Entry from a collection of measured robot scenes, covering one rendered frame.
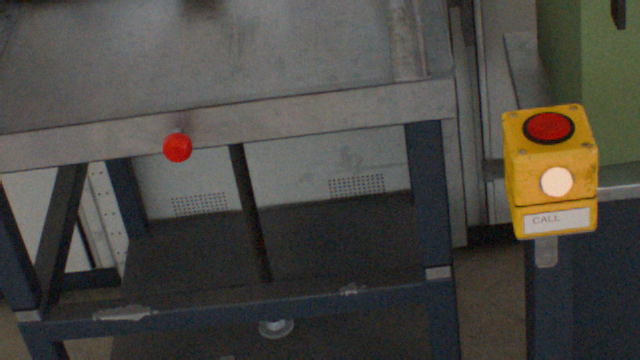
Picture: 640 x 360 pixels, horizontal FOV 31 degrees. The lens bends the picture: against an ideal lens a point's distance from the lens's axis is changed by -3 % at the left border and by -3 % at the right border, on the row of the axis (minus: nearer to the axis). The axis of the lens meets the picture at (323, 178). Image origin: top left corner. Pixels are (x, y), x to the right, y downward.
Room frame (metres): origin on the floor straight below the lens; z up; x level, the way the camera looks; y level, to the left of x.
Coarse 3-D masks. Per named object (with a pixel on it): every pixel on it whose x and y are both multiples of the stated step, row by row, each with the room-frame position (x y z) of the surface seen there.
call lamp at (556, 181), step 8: (552, 168) 0.83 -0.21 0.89; (560, 168) 0.83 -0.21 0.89; (544, 176) 0.83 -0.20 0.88; (552, 176) 0.82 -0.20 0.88; (560, 176) 0.82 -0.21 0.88; (568, 176) 0.82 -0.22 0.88; (544, 184) 0.82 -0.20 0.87; (552, 184) 0.82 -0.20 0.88; (560, 184) 0.81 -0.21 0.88; (568, 184) 0.82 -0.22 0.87; (544, 192) 0.83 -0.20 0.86; (552, 192) 0.82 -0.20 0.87; (560, 192) 0.81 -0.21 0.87
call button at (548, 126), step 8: (536, 120) 0.88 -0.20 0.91; (544, 120) 0.87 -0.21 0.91; (552, 120) 0.87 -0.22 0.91; (560, 120) 0.87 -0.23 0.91; (528, 128) 0.87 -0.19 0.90; (536, 128) 0.86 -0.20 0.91; (544, 128) 0.86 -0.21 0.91; (552, 128) 0.86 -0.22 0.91; (560, 128) 0.86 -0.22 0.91; (568, 128) 0.86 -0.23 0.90; (536, 136) 0.86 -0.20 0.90; (544, 136) 0.85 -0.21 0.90; (552, 136) 0.85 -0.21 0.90; (560, 136) 0.85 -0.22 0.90
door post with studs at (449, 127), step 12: (444, 0) 1.74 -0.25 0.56; (444, 12) 1.74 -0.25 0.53; (444, 120) 1.74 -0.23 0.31; (444, 132) 1.74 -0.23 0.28; (456, 132) 1.74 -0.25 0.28; (444, 144) 1.74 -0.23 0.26; (456, 144) 1.74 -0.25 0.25; (444, 156) 1.74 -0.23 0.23; (456, 156) 1.74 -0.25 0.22; (456, 168) 1.74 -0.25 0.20; (456, 180) 1.74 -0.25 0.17; (456, 192) 1.74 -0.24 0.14; (456, 204) 1.74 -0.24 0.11; (456, 216) 1.74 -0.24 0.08; (456, 228) 1.74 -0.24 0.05; (456, 240) 1.74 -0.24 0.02
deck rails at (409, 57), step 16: (0, 0) 1.43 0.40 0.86; (16, 0) 1.43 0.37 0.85; (400, 0) 1.24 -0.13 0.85; (416, 0) 1.12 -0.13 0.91; (0, 16) 1.39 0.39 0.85; (16, 16) 1.38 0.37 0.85; (400, 16) 1.20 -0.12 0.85; (416, 16) 1.10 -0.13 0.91; (0, 32) 1.35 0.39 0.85; (400, 32) 1.17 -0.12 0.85; (416, 32) 1.16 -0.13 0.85; (0, 48) 1.30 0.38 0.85; (400, 48) 1.13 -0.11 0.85; (416, 48) 1.13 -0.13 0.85; (400, 64) 1.10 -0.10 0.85; (416, 64) 1.09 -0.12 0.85; (400, 80) 1.07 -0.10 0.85
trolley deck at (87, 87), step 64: (64, 0) 1.41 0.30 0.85; (128, 0) 1.37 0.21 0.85; (192, 0) 1.34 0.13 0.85; (256, 0) 1.31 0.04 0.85; (320, 0) 1.28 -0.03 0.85; (384, 0) 1.25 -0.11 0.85; (0, 64) 1.27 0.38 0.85; (64, 64) 1.24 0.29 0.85; (128, 64) 1.21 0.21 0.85; (192, 64) 1.18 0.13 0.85; (256, 64) 1.16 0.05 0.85; (320, 64) 1.13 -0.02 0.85; (384, 64) 1.11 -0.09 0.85; (448, 64) 1.09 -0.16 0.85; (0, 128) 1.12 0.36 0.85; (64, 128) 1.10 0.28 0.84; (128, 128) 1.09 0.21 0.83; (192, 128) 1.09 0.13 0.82; (256, 128) 1.08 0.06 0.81; (320, 128) 1.08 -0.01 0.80
